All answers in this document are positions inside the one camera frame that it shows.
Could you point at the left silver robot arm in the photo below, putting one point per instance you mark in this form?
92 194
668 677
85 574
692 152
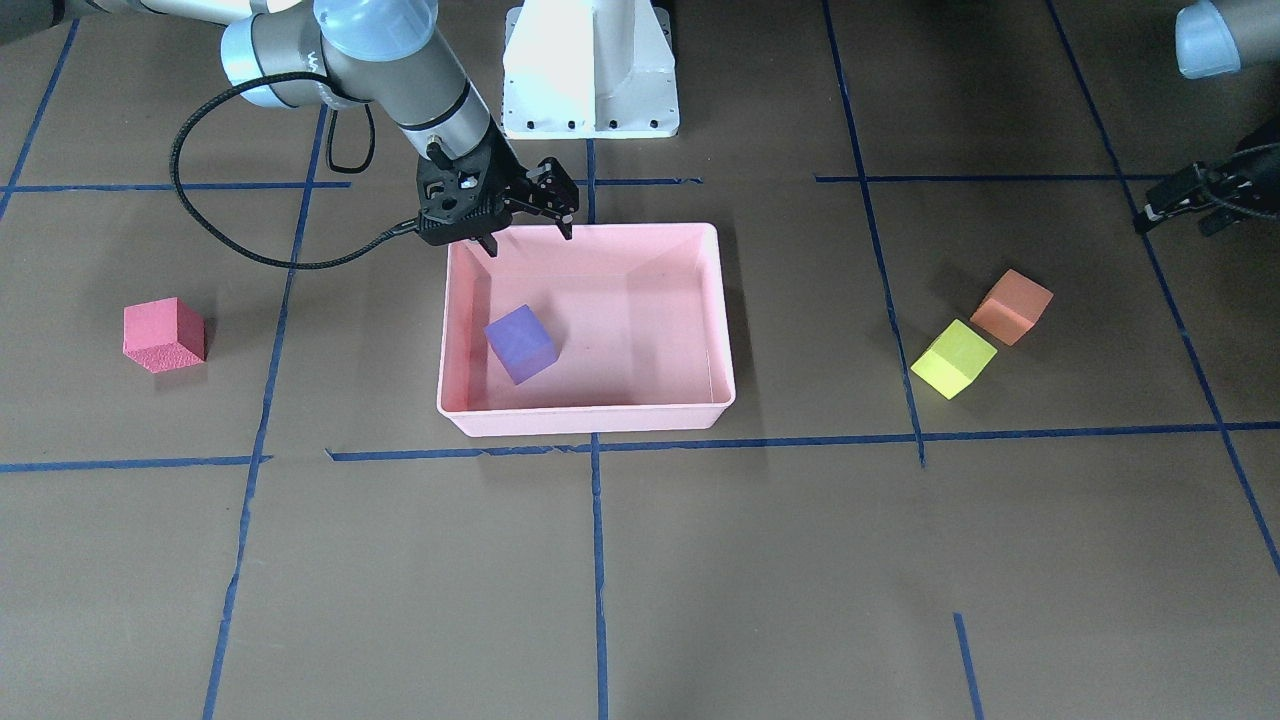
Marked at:
1214 38

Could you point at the purple foam block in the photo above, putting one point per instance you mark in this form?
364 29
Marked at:
522 344

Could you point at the yellow foam block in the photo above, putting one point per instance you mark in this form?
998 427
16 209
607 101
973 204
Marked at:
954 359

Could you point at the pink plastic bin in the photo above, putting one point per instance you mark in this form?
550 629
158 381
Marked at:
635 313

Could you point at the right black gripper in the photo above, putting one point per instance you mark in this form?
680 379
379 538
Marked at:
513 188

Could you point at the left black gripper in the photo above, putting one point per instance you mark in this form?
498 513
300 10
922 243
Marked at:
1252 177

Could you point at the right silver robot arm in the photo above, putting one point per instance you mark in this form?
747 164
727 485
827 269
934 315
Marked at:
358 54

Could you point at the red foam block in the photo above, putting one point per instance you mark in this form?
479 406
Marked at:
164 335

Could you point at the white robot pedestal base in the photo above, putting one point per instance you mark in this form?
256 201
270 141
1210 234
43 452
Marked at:
589 69

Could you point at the orange foam block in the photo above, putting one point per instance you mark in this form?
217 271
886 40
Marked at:
1012 307

